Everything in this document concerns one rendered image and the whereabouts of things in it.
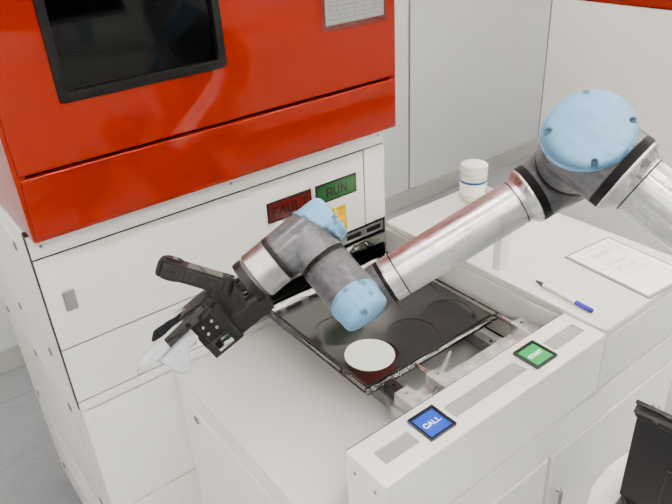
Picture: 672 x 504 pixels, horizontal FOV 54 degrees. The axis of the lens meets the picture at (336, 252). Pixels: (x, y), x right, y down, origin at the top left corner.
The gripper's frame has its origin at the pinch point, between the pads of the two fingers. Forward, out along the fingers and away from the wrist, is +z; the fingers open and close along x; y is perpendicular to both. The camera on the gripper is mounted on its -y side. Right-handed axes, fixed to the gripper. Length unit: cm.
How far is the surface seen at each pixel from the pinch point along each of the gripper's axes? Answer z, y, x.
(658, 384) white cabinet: -69, 87, 35
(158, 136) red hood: -20.7, -24.0, 23.3
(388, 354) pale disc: -27, 36, 26
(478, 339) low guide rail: -43, 50, 34
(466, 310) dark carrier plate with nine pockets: -45, 43, 36
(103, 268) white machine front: 3.8, -12.4, 28.9
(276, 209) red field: -28, 2, 46
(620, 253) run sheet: -80, 57, 37
